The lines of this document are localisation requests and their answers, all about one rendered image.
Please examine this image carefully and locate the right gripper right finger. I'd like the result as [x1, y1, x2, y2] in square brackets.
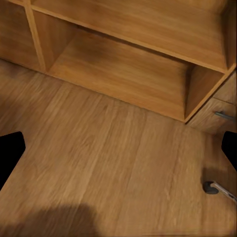
[221, 131, 237, 171]

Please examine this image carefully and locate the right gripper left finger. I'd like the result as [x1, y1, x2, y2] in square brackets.
[0, 131, 26, 190]

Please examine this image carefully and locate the swivel chair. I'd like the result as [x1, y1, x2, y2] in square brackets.
[204, 181, 237, 204]

